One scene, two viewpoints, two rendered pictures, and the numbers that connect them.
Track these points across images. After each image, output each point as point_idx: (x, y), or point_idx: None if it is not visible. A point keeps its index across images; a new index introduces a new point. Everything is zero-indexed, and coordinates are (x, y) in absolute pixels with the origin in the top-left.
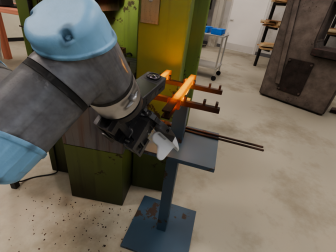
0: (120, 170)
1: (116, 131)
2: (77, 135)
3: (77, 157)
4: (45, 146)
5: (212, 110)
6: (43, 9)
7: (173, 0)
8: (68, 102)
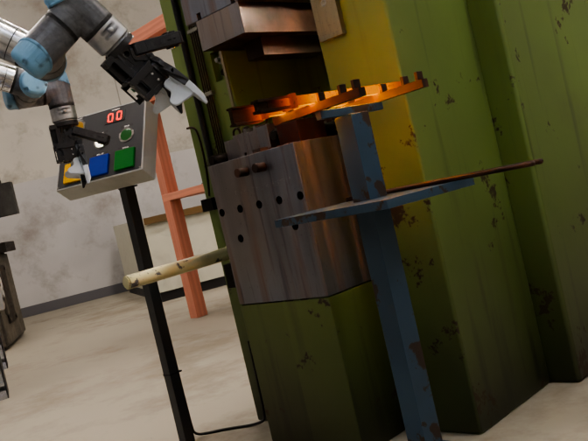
0: (334, 340)
1: (111, 64)
2: (255, 277)
3: (264, 331)
4: (47, 48)
5: (351, 95)
6: None
7: None
8: (57, 24)
